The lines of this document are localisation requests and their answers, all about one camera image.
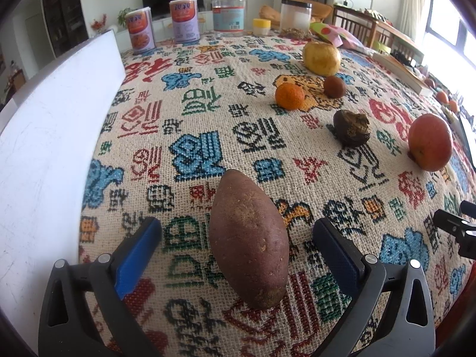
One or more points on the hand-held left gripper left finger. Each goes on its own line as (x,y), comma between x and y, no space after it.
(137,256)

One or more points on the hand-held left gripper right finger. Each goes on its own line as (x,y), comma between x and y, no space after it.
(336,256)

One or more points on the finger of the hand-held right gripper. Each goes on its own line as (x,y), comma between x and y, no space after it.
(452,227)
(469,207)

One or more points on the long reddish sweet potato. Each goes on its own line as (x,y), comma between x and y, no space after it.
(249,238)

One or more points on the red apple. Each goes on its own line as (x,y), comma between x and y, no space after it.
(430,142)

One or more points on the tangerine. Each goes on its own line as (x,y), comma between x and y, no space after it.
(453,106)
(289,96)
(442,97)

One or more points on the dark mangosteen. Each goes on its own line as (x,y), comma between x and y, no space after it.
(351,128)

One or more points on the small red fruit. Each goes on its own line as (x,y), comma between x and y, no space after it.
(429,81)

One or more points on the printed woven tablecloth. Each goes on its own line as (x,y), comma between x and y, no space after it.
(223,119)

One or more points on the small brown round fruit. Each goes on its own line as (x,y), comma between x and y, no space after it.
(334,86)

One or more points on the window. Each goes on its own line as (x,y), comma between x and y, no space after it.
(450,33)

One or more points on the yellow-green chair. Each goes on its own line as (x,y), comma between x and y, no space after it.
(383,46)

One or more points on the yellow pear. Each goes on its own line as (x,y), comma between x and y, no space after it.
(321,57)

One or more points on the wooden bench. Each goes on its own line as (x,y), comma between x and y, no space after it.
(368,26)

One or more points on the pink snack bag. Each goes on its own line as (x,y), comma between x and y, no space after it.
(331,33)

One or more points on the pink labelled can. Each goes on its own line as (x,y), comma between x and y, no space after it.
(184,20)
(140,31)

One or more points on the pile of dried bits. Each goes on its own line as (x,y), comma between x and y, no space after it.
(293,32)

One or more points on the red flower arrangement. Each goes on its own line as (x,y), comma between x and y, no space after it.
(98,22)

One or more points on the green potted plant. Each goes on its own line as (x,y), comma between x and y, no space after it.
(124,15)

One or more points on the small yellow jar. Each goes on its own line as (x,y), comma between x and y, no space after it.
(261,26)

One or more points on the glass jar with black lid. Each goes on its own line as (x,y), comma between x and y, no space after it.
(295,16)

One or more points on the orange lounge chair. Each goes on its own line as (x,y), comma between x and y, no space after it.
(268,14)

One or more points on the clear jar with metal lid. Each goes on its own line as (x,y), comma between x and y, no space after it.
(228,15)

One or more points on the black cabinet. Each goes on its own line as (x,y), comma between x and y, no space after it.
(63,7)

